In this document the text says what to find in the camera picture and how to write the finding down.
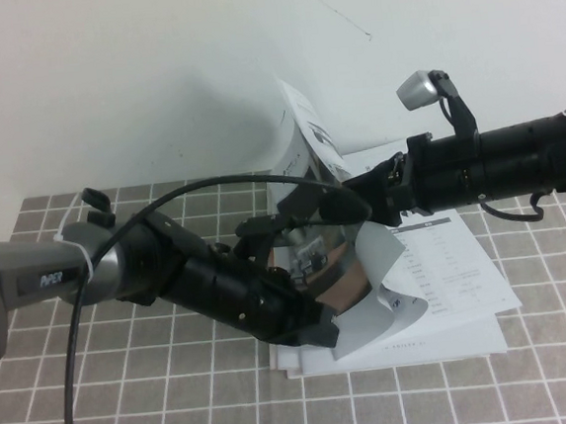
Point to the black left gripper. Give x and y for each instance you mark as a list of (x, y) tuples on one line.
[(276, 307)]

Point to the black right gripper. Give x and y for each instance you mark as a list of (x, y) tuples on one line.
[(438, 173)]

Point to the robot cover brochure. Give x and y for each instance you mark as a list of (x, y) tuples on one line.
[(424, 349), (441, 257)]

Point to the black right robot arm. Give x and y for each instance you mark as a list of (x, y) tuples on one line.
[(531, 160)]

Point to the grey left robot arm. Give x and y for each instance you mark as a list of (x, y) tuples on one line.
[(36, 278)]

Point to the grey checked tablecloth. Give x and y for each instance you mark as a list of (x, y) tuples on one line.
[(181, 404)]

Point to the white zip tie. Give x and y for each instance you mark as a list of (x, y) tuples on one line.
[(85, 261)]

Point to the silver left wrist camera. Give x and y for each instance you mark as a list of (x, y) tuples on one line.
[(295, 236)]

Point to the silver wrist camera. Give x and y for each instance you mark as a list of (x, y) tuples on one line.
[(416, 90), (295, 236)]

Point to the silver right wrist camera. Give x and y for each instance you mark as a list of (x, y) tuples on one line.
[(416, 90)]

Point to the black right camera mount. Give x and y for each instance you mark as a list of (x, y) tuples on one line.
[(462, 112)]

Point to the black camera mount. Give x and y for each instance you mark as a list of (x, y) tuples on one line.
[(462, 112), (254, 224)]

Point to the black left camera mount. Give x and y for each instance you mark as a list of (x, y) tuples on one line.
[(254, 224)]

